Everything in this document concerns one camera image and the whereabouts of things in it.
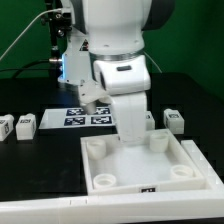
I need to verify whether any black cable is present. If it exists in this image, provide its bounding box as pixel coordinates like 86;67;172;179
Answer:
0;59;54;80

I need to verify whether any white square tabletop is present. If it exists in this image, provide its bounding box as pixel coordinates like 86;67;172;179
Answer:
81;129;206;195

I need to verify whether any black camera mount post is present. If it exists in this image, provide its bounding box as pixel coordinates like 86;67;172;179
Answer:
41;0;72;79

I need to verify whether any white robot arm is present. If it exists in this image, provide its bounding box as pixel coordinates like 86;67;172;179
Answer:
58;0;175;142

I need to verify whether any white marker sheet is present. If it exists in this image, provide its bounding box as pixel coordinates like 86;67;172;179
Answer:
39;107;114;129

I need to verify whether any white cable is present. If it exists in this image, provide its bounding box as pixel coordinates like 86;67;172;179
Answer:
0;8;63;62

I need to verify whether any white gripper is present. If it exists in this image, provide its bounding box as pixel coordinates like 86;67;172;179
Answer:
78;55;151;142

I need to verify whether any white L-shaped fence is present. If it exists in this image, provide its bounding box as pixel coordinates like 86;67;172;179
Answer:
0;140;224;224

